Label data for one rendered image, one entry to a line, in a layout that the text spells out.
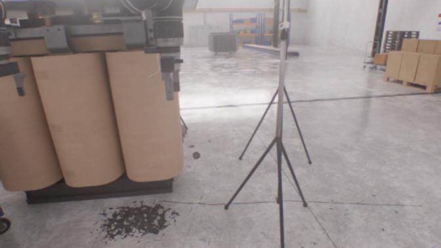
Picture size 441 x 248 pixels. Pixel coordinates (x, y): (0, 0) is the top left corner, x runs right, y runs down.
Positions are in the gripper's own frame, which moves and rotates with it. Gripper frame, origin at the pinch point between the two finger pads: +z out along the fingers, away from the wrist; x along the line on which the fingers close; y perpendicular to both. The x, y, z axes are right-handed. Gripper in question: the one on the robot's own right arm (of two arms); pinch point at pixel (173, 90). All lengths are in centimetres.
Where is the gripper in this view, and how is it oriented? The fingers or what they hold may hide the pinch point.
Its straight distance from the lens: 89.0
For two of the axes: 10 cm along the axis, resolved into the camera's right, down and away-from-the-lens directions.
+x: 0.0, -3.2, 9.5
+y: 10.0, -0.2, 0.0
